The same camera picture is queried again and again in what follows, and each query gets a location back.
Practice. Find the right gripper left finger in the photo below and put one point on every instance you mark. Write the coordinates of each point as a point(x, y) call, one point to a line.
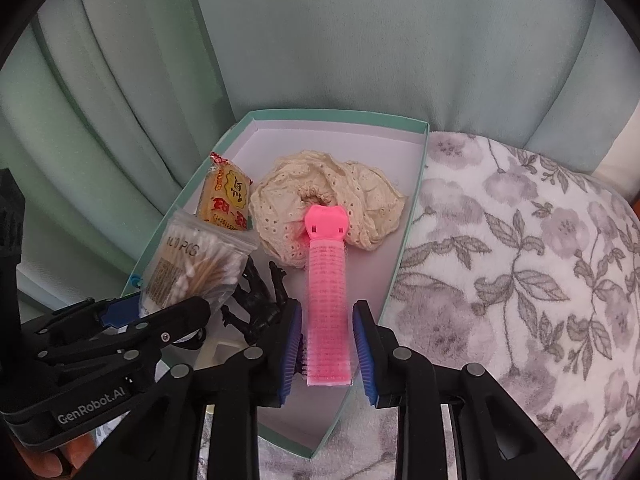
point(285, 350)

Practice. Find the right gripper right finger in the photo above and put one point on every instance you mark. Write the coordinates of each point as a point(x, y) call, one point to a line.
point(374, 345)

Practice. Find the pink hair roller clip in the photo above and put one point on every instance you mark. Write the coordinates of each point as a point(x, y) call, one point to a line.
point(327, 333)

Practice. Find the cotton swabs plastic bag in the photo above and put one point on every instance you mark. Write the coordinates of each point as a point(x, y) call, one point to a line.
point(194, 259)

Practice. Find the cream lace scrunchie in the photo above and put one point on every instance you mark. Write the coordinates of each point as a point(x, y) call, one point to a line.
point(279, 202)

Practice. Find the orange biscuit packet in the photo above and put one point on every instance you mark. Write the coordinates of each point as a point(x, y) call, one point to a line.
point(225, 194)

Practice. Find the cream hair claw clip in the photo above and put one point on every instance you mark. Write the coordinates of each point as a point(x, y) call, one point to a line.
point(216, 352)

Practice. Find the colourful plastic block toy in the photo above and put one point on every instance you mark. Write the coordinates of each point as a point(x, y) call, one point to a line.
point(135, 280)

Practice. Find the person's left hand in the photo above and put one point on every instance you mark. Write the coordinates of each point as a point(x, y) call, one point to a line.
point(62, 463)

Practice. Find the black action figure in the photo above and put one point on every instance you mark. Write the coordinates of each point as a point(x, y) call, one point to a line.
point(264, 310)

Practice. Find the mint green shallow box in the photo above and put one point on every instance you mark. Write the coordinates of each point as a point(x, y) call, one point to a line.
point(370, 164)

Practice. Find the mint green padded headboard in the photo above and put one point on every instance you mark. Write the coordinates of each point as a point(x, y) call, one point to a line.
point(108, 106)

